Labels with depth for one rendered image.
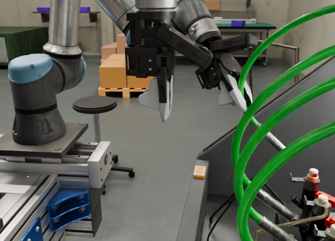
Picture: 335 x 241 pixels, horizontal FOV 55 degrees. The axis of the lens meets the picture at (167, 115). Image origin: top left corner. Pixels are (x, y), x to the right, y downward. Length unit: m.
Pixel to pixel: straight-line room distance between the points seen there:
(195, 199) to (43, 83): 0.51
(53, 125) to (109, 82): 3.99
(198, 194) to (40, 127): 0.47
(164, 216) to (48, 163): 1.46
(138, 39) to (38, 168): 0.55
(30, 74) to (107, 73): 4.00
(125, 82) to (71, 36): 3.90
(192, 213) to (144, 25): 0.44
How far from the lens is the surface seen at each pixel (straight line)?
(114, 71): 4.89
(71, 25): 1.03
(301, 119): 0.99
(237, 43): 0.77
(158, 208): 2.42
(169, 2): 0.59
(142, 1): 0.59
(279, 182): 1.07
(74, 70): 1.06
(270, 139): 0.77
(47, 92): 0.96
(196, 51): 0.59
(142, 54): 0.59
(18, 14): 9.69
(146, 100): 0.63
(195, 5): 0.87
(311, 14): 0.70
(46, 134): 0.97
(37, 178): 1.00
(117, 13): 0.79
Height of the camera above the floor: 1.42
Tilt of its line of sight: 20 degrees down
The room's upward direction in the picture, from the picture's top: straight up
